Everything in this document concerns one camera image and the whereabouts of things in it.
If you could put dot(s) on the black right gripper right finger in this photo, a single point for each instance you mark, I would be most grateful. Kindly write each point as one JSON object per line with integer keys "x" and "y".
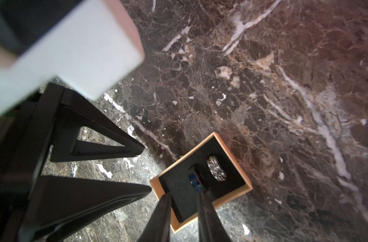
{"x": 210, "y": 227}

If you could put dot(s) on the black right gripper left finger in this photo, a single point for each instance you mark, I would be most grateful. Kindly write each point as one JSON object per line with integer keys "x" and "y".
{"x": 158, "y": 227}

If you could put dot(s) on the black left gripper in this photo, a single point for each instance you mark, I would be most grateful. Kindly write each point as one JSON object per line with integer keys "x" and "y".
{"x": 59, "y": 206}

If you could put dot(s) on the tan ring box base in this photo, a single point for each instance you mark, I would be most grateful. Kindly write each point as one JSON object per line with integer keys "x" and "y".
{"x": 209, "y": 168}

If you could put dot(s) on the mint green box lid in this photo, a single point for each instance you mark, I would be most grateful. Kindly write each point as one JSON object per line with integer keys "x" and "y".
{"x": 89, "y": 45}

